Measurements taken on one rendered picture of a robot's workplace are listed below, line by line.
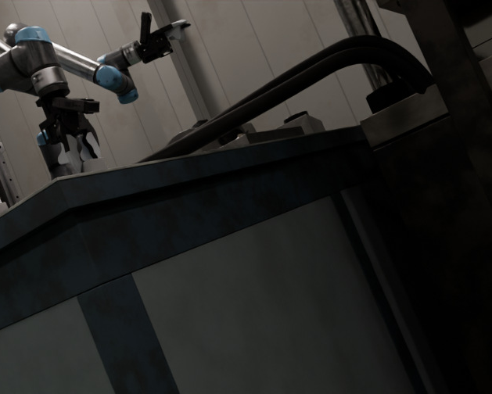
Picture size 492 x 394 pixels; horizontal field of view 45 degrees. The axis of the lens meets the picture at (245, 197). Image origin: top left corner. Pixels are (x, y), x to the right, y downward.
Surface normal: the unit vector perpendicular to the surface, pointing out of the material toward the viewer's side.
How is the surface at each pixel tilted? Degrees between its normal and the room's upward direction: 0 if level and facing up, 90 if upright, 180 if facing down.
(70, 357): 90
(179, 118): 90
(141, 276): 90
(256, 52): 90
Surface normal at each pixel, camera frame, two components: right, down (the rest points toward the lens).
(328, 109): -0.51, 0.15
